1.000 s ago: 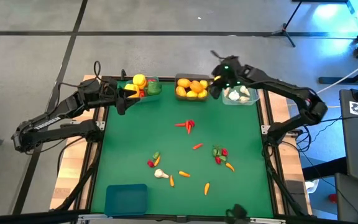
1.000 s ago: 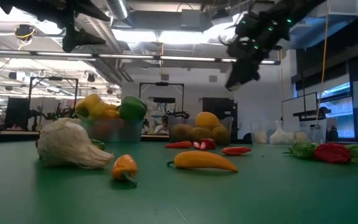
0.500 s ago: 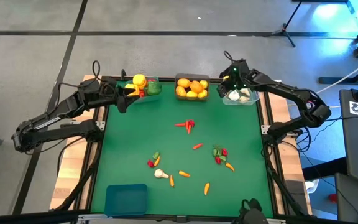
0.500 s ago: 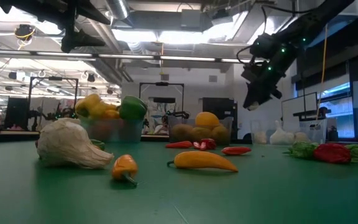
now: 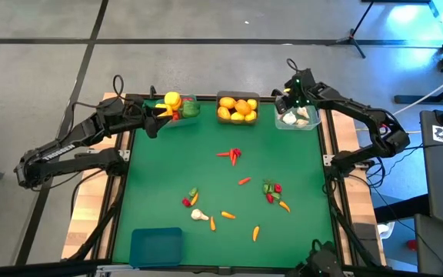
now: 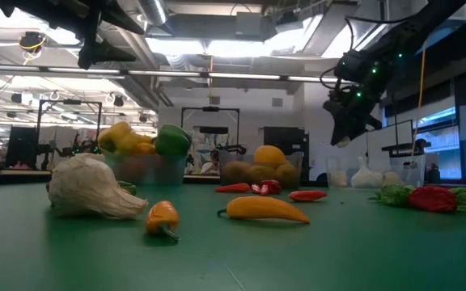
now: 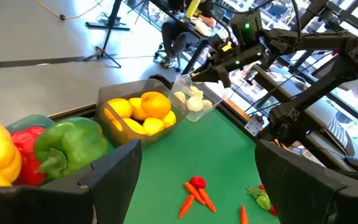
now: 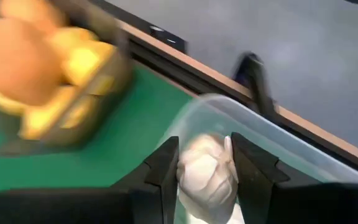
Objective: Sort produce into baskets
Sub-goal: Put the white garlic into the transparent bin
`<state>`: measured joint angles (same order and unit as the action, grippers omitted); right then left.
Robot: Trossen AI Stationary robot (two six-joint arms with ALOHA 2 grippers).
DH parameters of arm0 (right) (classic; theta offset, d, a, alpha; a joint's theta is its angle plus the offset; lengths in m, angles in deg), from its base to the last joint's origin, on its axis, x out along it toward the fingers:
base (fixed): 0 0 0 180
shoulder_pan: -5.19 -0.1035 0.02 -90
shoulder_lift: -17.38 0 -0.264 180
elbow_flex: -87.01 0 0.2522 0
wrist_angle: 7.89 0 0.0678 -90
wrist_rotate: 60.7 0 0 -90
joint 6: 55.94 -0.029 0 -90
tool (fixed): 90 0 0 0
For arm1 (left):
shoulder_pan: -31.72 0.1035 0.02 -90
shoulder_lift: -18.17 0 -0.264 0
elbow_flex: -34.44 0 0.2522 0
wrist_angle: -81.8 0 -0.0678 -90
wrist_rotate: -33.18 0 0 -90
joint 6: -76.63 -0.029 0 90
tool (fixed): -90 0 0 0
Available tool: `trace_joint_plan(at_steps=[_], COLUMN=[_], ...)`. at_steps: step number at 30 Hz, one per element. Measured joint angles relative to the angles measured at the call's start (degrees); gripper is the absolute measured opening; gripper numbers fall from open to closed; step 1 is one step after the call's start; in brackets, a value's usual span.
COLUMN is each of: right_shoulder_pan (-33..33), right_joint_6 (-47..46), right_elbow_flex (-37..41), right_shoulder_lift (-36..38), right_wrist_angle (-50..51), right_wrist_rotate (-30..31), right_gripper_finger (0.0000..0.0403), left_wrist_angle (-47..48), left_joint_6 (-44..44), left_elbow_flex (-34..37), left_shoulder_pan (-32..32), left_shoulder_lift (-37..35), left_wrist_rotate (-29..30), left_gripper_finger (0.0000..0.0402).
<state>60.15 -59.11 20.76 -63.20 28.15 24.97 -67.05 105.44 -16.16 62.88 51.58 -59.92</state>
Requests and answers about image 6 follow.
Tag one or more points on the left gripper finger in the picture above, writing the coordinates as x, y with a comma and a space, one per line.
103, 52
117, 18

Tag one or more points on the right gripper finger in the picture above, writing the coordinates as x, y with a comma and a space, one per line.
344, 131
360, 128

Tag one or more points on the small white garlic bulb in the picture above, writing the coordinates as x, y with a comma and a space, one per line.
343, 142

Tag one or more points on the orange fruit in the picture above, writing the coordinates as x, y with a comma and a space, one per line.
269, 157

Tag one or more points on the yellow bell pepper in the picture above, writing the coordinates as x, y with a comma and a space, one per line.
142, 145
113, 137

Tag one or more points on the green bell pepper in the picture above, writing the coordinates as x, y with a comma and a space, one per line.
172, 140

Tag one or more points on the long orange chili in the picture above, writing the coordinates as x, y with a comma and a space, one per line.
263, 209

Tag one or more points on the red bell pepper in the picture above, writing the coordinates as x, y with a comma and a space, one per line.
128, 169

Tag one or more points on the long thin red chili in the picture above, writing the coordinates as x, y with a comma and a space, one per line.
233, 188

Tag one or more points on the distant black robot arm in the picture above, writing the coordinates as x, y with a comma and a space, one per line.
69, 149
233, 148

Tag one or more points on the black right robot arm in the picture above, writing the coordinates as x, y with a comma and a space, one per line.
419, 24

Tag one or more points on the whiteboard on black stand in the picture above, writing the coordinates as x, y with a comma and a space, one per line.
391, 137

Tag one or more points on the black shelf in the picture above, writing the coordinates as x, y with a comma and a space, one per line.
403, 147

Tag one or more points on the black equipment case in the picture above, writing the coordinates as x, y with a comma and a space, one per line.
285, 137

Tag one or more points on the clear plastic bin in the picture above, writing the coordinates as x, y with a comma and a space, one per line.
415, 171

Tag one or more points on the large window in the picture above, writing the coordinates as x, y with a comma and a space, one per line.
443, 141

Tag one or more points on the small red pepper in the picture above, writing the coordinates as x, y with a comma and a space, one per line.
431, 199

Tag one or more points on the long ceiling light bar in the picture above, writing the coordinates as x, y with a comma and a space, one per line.
241, 75

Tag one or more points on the grey translucent plastic bin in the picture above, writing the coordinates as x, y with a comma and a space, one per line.
225, 157

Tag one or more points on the black monitor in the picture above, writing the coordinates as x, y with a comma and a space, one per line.
22, 145

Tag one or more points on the teal translucent plastic bin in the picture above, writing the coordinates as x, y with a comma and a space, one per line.
164, 171

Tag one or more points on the person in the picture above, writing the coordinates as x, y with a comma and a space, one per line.
210, 163

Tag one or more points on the green table mat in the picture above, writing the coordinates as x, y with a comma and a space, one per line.
233, 262

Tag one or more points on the small orange chili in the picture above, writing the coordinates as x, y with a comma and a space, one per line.
162, 218

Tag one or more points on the silver round air duct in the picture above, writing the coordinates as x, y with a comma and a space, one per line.
152, 12

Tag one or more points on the black gantry frame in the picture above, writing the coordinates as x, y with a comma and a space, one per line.
210, 109
71, 102

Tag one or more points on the square wall vent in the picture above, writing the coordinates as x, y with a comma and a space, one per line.
214, 100
277, 102

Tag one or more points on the colourful wall poster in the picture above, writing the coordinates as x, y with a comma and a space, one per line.
202, 141

